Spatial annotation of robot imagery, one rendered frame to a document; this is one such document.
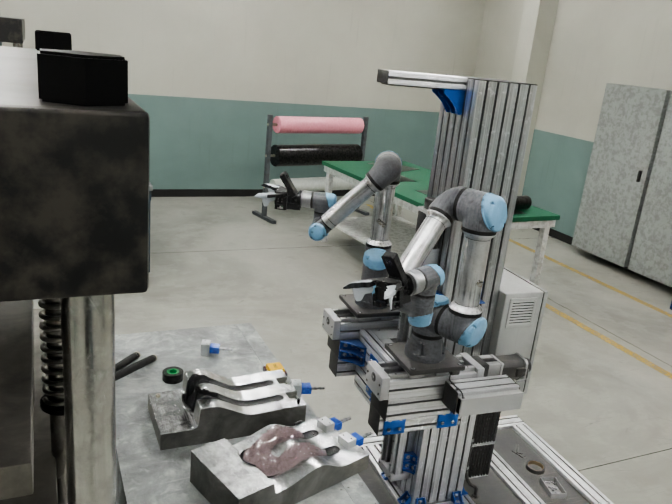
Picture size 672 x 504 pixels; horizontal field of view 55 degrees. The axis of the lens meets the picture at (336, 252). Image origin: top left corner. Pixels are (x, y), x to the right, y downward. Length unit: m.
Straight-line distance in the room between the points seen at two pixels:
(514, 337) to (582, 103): 6.12
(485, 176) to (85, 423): 1.87
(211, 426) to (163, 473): 0.22
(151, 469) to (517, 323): 1.49
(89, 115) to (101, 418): 0.37
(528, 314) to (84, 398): 2.12
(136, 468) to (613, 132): 6.60
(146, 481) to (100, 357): 1.32
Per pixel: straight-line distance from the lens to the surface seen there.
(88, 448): 0.88
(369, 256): 2.72
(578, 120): 8.63
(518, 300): 2.66
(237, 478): 1.93
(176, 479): 2.11
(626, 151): 7.68
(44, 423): 1.50
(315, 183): 8.13
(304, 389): 2.51
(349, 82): 9.32
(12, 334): 1.30
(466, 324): 2.23
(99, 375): 0.83
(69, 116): 0.69
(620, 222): 7.70
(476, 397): 2.40
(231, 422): 2.24
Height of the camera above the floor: 2.09
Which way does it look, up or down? 18 degrees down
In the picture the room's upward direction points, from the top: 6 degrees clockwise
